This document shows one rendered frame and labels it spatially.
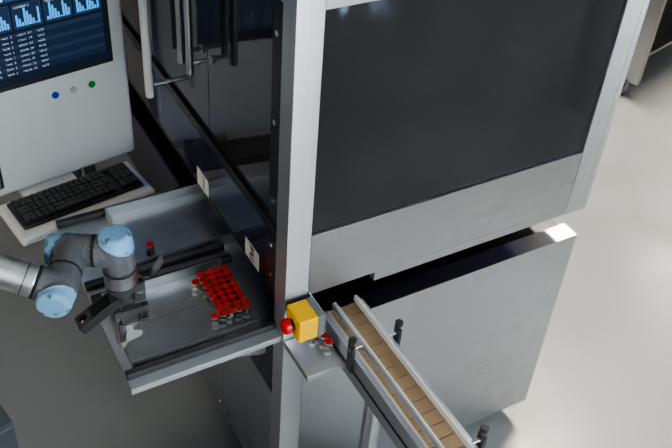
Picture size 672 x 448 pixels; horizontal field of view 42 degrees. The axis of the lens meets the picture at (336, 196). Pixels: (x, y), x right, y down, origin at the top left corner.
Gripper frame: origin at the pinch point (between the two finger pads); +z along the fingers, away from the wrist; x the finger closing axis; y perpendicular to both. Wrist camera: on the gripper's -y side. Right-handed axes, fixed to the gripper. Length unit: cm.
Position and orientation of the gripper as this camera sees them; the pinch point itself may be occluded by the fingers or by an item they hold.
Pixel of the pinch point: (119, 343)
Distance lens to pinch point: 223.9
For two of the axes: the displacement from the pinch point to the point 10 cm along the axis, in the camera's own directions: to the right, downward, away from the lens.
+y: 8.7, -2.6, 4.1
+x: -4.8, -5.7, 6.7
